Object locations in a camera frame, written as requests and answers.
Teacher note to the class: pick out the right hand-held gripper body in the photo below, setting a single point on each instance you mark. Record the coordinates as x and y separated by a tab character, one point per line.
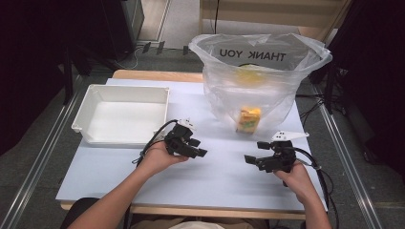
283	157

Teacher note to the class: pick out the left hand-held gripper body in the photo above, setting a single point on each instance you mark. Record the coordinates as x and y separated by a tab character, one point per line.
178	140

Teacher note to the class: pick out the yellow juice carton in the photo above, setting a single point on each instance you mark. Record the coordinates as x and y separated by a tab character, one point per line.
248	120

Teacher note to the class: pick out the clear plastic bag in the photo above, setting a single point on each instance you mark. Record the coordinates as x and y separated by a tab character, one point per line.
270	79

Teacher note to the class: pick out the person's left hand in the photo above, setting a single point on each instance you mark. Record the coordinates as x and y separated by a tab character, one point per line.
157	159

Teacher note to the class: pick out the person's right hand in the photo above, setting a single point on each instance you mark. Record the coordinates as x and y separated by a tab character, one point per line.
299	181

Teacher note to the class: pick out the light blue table board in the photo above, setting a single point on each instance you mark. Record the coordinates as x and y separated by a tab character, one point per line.
207	178

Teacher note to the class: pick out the white plastic bin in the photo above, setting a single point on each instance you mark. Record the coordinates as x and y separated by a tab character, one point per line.
127	117

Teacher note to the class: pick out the person's white shirt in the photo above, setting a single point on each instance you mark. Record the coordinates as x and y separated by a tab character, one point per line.
196	226

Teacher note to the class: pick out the black metal stand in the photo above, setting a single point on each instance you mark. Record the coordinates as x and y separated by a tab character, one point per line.
67	76
329	89

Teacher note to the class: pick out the person's beige trousers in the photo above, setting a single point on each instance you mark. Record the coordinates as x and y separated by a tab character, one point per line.
149	224

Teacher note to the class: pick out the black cabinet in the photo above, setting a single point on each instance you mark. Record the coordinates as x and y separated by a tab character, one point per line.
124	25

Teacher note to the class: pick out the dark curtain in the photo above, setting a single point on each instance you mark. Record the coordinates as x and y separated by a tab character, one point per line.
28	63
375	63

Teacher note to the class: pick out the wooden shelf unit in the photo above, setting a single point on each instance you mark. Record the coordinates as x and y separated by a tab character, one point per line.
270	12

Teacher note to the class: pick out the metal floor rail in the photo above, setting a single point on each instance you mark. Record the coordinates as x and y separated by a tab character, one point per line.
347	159
35	162

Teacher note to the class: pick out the black floor bracket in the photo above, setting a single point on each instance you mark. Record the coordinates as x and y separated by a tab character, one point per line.
146	47
185	50
160	47

